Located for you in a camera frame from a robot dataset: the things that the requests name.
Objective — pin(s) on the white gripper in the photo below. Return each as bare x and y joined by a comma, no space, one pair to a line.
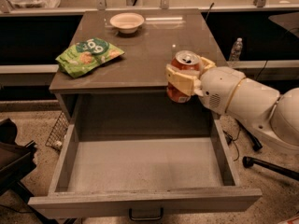
220,89

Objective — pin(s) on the red coke can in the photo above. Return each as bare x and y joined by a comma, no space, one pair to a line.
183,60

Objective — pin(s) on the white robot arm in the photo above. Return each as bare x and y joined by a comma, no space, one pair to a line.
269,115

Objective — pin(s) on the grey cabinet with top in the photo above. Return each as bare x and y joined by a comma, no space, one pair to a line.
126,97

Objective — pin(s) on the open grey top drawer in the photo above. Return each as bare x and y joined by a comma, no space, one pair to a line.
107,178

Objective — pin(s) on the clear plastic water bottle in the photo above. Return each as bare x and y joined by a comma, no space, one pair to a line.
236,50

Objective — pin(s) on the white paper bowl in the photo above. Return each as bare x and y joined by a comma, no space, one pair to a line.
127,23

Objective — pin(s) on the black chair base legs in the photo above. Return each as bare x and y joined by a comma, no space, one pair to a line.
249,161

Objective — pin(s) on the green chip bag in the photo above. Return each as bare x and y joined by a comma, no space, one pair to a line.
81,58

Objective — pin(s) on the black office chair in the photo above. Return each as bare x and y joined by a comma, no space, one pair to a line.
16,161

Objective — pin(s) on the black drawer handle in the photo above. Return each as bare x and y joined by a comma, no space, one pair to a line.
144,219

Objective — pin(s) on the wire mesh basket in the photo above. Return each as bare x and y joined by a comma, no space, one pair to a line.
58,133

